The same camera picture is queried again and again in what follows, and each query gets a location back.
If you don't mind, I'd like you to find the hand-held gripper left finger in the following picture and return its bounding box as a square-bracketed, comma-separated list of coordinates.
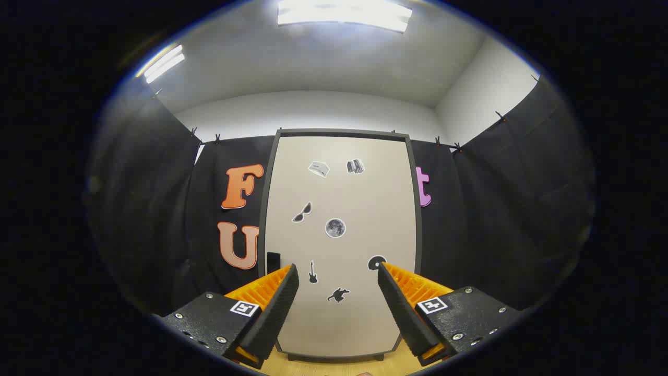
[151, 264, 301, 369]

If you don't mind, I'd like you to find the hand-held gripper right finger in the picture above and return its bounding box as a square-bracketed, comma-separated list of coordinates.
[377, 261, 525, 366]

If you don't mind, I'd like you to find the beige shoe cabinet door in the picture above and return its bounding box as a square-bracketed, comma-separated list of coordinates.
[265, 136, 416, 357]

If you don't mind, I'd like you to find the grey shoe cabinet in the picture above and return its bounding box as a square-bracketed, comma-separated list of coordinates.
[258, 128, 423, 362]

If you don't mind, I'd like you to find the black backdrop cloth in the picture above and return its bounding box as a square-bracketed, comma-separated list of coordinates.
[86, 76, 595, 319]

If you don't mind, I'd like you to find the narrow ceiling light panel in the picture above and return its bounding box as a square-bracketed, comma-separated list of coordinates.
[137, 44, 186, 84]

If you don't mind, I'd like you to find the large ceiling light panel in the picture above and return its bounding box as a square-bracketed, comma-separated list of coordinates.
[277, 0, 413, 33]

